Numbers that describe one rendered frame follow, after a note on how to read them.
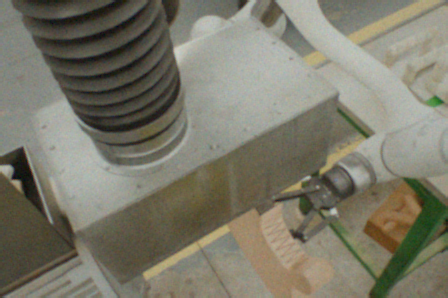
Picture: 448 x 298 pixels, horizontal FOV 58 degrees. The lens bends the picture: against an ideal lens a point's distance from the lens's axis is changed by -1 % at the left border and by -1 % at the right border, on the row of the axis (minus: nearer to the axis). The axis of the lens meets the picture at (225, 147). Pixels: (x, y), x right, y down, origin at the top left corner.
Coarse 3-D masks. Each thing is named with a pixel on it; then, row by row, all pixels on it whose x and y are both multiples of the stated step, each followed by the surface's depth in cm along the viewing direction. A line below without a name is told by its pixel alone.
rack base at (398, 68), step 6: (414, 54) 129; (402, 60) 128; (408, 60) 128; (396, 66) 127; (402, 66) 127; (432, 66) 125; (396, 72) 125; (402, 72) 125; (420, 72) 124; (426, 72) 124; (414, 78) 123; (420, 78) 123
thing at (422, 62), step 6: (438, 48) 115; (444, 48) 114; (426, 54) 114; (432, 54) 113; (438, 54) 113; (414, 60) 113; (420, 60) 112; (426, 60) 112; (432, 60) 113; (408, 66) 112; (414, 66) 111; (420, 66) 112; (426, 66) 113
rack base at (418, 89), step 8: (424, 80) 111; (408, 88) 110; (416, 88) 110; (424, 88) 110; (416, 96) 109; (424, 96) 108; (432, 96) 108; (424, 104) 108; (440, 104) 106; (440, 112) 104
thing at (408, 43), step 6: (426, 30) 119; (432, 30) 119; (438, 30) 120; (414, 36) 118; (420, 36) 118; (426, 36) 119; (432, 36) 120; (402, 42) 117; (408, 42) 117; (414, 42) 118; (420, 42) 119; (390, 48) 116; (396, 48) 116; (402, 48) 117; (408, 48) 118; (390, 54) 116; (396, 54) 117
